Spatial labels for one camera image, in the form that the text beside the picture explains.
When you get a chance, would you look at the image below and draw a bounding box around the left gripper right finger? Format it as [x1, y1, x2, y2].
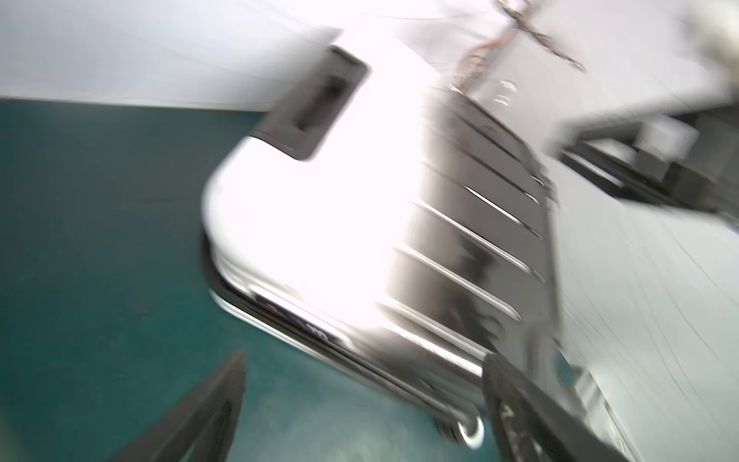
[482, 353, 627, 461]

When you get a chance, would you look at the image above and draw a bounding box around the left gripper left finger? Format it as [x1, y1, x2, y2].
[109, 352, 247, 461]

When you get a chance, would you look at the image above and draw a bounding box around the silver black hardshell suitcase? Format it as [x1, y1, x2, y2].
[202, 29, 564, 449]

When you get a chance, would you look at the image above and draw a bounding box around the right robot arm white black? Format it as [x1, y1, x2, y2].
[553, 98, 738, 226]

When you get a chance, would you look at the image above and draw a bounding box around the green table mat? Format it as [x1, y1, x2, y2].
[1, 100, 498, 461]

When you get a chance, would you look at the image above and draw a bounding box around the black metal hook stand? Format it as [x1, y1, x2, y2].
[451, 1, 586, 92]

